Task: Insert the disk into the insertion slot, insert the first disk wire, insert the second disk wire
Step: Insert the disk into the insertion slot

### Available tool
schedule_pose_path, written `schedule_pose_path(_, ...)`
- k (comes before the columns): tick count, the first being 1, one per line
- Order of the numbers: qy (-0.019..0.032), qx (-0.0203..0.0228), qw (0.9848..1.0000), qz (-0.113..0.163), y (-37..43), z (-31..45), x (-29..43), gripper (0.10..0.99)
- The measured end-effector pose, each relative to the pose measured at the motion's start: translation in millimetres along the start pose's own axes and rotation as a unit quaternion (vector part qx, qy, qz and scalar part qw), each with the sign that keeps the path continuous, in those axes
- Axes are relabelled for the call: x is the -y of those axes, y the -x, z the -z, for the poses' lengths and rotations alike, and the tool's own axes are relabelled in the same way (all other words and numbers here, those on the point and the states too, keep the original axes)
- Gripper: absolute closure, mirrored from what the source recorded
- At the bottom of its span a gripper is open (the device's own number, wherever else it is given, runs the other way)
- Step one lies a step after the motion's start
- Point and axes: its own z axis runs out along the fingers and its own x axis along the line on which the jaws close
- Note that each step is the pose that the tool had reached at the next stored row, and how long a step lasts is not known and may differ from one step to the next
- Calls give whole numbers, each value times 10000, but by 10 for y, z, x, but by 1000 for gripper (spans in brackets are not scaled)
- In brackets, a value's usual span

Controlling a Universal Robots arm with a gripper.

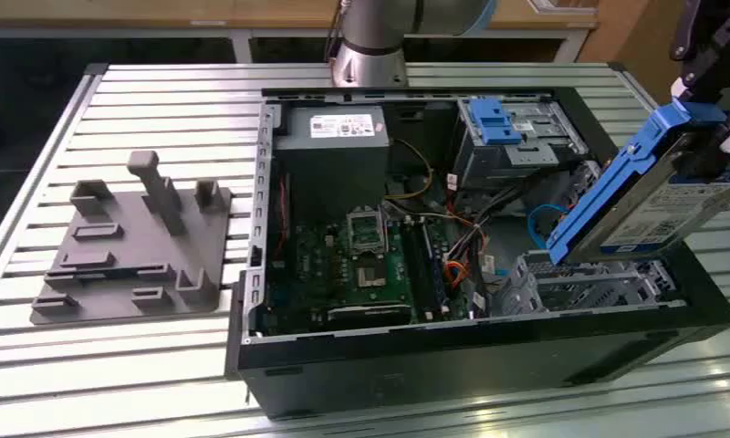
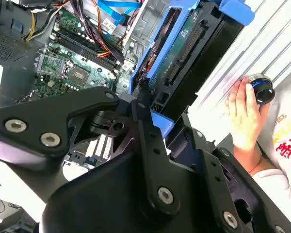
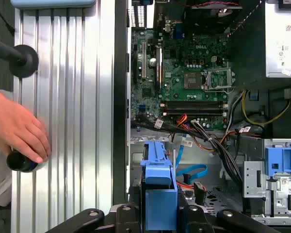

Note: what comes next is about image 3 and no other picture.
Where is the person's left hand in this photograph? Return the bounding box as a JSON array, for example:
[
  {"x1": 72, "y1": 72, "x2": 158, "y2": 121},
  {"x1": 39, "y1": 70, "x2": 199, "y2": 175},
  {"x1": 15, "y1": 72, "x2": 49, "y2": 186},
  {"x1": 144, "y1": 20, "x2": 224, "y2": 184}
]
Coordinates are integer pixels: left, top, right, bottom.
[{"x1": 0, "y1": 82, "x2": 52, "y2": 164}]

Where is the CPU socket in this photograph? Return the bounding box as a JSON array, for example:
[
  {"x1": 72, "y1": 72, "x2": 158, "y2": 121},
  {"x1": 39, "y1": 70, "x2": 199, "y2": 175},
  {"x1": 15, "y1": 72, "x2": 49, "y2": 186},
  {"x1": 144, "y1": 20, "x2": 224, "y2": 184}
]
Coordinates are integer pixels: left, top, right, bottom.
[{"x1": 183, "y1": 72, "x2": 204, "y2": 90}]

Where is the metal disk bay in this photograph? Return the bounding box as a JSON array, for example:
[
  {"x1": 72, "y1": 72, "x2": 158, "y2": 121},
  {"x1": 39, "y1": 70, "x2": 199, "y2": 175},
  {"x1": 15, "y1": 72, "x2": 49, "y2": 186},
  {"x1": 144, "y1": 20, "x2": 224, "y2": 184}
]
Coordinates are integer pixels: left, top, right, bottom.
[{"x1": 129, "y1": 135, "x2": 244, "y2": 219}]

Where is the blue disk wire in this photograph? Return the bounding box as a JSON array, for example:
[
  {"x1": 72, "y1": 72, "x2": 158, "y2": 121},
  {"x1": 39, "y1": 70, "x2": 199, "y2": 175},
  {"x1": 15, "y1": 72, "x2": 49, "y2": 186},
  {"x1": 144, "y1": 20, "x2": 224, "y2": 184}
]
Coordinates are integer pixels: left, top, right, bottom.
[{"x1": 176, "y1": 164, "x2": 209, "y2": 187}]

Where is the RAM slot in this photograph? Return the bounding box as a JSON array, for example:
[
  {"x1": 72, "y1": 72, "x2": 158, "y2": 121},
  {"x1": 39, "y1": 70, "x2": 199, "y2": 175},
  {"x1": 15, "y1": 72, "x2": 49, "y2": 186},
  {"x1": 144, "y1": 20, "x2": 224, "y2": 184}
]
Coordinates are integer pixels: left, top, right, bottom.
[
  {"x1": 160, "y1": 100, "x2": 227, "y2": 109},
  {"x1": 160, "y1": 109, "x2": 227, "y2": 117}
]

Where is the blue plastic drive latch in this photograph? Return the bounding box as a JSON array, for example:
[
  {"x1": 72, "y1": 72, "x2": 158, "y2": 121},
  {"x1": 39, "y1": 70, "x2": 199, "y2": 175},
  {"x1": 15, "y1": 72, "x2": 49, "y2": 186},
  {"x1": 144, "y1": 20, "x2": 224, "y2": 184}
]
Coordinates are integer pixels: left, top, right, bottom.
[{"x1": 264, "y1": 145, "x2": 291, "y2": 177}]

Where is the black cooling fan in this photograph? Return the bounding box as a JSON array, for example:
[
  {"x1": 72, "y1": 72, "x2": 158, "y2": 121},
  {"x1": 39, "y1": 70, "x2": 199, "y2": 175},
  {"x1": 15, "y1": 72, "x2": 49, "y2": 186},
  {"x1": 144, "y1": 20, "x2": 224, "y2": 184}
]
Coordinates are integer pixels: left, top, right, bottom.
[{"x1": 181, "y1": 0, "x2": 243, "y2": 27}]

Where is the black sleeved wire bundle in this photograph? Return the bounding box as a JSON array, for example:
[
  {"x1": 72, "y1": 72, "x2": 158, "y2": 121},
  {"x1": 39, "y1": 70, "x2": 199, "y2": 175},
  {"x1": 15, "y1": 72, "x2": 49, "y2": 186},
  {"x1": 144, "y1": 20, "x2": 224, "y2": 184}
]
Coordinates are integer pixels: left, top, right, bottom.
[{"x1": 130, "y1": 114, "x2": 209, "y2": 141}]

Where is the black PC case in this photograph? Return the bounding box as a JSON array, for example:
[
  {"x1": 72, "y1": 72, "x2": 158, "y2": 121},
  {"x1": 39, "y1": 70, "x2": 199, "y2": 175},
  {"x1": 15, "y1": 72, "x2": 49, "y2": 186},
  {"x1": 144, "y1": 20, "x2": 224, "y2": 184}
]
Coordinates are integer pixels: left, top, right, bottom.
[{"x1": 113, "y1": 0, "x2": 291, "y2": 233}]

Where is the round black tool blue ring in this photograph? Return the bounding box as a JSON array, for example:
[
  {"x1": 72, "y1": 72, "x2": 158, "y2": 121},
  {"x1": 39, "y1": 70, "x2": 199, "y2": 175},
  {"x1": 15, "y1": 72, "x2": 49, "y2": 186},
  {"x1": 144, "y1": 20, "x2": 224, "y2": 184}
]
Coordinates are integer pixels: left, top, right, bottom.
[{"x1": 6, "y1": 150, "x2": 39, "y2": 173}]

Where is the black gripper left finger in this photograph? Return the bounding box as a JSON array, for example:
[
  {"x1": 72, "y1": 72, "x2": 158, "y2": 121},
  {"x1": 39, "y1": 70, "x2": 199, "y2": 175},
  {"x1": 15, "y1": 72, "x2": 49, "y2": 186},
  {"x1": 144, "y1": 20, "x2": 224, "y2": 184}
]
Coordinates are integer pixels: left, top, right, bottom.
[{"x1": 46, "y1": 203, "x2": 143, "y2": 233}]

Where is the grey power supply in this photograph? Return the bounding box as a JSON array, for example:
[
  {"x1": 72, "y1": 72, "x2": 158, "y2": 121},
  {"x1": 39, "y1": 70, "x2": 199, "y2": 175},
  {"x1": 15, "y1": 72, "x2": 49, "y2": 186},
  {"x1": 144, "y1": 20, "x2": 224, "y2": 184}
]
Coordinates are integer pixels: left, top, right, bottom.
[{"x1": 264, "y1": 0, "x2": 291, "y2": 78}]

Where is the orange wire bundle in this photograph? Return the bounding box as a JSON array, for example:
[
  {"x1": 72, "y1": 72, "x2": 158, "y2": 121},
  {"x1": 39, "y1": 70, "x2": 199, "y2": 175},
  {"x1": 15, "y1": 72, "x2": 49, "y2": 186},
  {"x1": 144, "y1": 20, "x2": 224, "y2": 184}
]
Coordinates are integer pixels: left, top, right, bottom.
[{"x1": 176, "y1": 113, "x2": 189, "y2": 127}]

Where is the metal drive cage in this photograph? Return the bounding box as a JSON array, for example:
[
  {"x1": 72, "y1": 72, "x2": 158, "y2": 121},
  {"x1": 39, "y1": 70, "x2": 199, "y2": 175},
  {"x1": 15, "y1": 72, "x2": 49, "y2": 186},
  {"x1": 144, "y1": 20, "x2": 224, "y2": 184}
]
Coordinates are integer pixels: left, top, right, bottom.
[{"x1": 242, "y1": 138, "x2": 291, "y2": 219}]

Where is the black round-footed stand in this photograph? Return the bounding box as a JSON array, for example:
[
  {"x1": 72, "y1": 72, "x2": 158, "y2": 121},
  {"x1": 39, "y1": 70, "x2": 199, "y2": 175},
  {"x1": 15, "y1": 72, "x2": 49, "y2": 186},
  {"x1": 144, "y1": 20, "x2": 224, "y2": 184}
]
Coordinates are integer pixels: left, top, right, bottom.
[{"x1": 0, "y1": 36, "x2": 39, "y2": 79}]

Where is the hard disk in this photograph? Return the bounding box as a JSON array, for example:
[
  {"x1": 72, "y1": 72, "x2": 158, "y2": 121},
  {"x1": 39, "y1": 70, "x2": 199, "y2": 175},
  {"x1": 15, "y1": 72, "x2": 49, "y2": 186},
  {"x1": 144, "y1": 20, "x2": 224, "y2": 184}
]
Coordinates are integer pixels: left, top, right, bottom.
[{"x1": 140, "y1": 140, "x2": 179, "y2": 231}]

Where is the metal socket cover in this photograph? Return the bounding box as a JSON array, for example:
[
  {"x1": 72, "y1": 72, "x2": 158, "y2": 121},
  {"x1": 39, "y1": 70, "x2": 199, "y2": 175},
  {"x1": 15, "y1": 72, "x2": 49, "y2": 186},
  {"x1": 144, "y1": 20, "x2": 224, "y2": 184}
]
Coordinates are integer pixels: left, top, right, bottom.
[{"x1": 203, "y1": 67, "x2": 234, "y2": 92}]

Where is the red yellow disk power wire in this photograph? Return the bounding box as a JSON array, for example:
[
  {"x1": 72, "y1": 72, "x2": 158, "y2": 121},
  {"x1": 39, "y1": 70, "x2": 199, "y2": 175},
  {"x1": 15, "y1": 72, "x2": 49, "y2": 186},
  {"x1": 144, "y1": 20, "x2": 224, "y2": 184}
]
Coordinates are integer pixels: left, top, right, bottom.
[{"x1": 178, "y1": 181, "x2": 207, "y2": 205}]

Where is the black expansion slot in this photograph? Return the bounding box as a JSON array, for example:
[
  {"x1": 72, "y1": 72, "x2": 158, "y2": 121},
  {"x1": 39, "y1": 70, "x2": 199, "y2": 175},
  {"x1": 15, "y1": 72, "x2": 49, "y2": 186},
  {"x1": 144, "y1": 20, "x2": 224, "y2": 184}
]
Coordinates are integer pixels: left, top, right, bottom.
[{"x1": 132, "y1": 43, "x2": 139, "y2": 83}]

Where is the green motherboard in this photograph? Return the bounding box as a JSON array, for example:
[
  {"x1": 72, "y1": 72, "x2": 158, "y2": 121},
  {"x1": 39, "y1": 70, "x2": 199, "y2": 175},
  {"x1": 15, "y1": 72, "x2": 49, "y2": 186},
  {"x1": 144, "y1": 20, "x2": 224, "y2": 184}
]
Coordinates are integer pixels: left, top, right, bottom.
[{"x1": 130, "y1": 29, "x2": 230, "y2": 131}]

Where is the white expansion slot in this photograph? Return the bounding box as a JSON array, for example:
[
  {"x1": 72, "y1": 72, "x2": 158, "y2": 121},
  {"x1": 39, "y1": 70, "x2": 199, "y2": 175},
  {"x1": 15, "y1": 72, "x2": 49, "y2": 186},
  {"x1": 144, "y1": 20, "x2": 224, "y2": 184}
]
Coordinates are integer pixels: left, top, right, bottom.
[{"x1": 141, "y1": 40, "x2": 147, "y2": 79}]

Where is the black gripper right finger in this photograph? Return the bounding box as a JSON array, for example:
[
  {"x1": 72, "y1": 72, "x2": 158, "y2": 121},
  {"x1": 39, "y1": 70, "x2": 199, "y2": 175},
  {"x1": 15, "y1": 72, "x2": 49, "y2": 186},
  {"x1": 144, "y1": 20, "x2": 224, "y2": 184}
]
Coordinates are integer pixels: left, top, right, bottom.
[{"x1": 181, "y1": 205, "x2": 282, "y2": 233}]

